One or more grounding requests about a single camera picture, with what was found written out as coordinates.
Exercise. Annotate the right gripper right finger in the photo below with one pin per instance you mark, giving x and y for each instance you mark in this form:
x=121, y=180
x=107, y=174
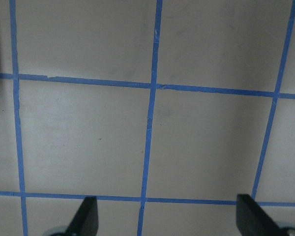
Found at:
x=252, y=220

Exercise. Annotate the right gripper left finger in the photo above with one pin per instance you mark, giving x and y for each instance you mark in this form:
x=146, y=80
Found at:
x=85, y=222

